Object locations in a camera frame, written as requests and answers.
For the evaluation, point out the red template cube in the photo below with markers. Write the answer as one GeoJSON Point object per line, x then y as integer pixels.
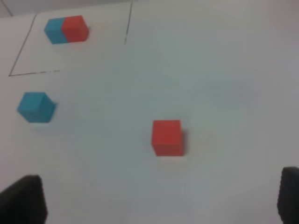
{"type": "Point", "coordinates": [75, 29]}

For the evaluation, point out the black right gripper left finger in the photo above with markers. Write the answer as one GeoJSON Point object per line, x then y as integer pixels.
{"type": "Point", "coordinates": [23, 202]}

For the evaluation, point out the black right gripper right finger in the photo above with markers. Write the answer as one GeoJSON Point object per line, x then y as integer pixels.
{"type": "Point", "coordinates": [288, 196]}

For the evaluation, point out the blue template cube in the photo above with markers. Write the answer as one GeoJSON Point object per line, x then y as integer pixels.
{"type": "Point", "coordinates": [53, 30]}

